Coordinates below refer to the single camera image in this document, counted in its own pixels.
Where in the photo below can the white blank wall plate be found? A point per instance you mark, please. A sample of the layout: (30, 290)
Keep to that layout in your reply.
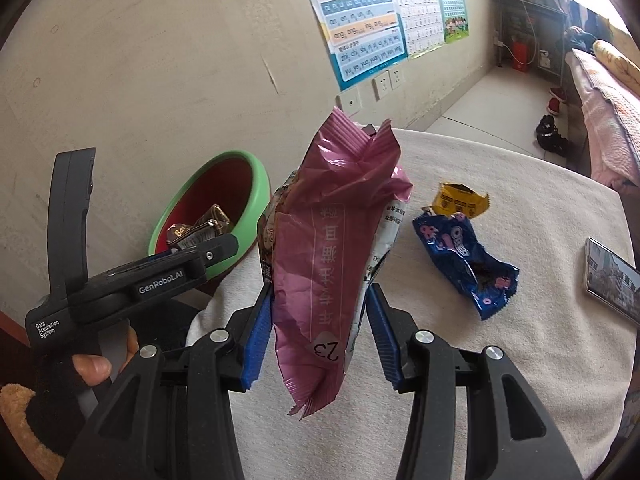
(348, 101)

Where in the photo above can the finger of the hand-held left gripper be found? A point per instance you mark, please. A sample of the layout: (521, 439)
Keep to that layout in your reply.
(220, 250)

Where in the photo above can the white wall socket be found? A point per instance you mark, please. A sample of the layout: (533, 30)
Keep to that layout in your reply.
(397, 78)
(382, 85)

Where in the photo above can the red shoe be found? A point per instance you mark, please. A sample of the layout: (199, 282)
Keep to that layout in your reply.
(558, 94)
(554, 107)

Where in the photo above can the dark clothes pile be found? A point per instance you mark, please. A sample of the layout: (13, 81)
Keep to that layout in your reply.
(580, 37)

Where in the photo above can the yellow patterned quilt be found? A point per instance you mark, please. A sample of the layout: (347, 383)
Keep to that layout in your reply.
(617, 65)

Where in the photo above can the white grid wall poster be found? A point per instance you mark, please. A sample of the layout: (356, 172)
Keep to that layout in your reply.
(417, 10)

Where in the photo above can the green bordered wall poster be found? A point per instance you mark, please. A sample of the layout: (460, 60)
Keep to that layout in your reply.
(452, 0)

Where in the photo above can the metal shelf rack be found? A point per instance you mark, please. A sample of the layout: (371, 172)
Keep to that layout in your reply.
(545, 15)

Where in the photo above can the black shoe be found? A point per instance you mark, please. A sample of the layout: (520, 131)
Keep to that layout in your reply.
(546, 127)
(556, 143)

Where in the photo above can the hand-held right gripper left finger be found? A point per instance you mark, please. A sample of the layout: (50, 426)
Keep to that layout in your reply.
(257, 345)

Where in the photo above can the gold foil wrapper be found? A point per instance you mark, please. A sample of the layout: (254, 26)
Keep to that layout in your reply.
(215, 217)

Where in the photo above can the pink snack bag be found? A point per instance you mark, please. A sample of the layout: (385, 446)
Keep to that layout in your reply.
(320, 240)

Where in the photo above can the brown snack wrapper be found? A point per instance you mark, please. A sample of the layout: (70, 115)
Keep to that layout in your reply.
(187, 237)

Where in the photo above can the blue cookie wrapper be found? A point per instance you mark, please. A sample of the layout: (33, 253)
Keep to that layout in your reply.
(450, 245)

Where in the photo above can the red trash bin green rim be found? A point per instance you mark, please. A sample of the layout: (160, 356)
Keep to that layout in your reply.
(252, 180)

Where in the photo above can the white table cloth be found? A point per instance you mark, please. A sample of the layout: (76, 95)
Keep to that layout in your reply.
(525, 200)

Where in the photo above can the bed with pink blanket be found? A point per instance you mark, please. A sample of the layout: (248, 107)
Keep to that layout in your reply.
(610, 125)

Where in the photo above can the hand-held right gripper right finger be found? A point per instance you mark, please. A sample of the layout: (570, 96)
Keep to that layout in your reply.
(382, 340)

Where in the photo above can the small yellow wrapper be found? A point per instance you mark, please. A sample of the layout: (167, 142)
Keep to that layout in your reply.
(457, 202)

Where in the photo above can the blue bordered wall poster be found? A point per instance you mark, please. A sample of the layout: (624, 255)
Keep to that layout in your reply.
(360, 25)

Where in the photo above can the smartphone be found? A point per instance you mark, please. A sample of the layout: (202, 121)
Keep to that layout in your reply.
(612, 275)

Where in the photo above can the person's left hand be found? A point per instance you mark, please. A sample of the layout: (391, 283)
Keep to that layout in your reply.
(92, 369)

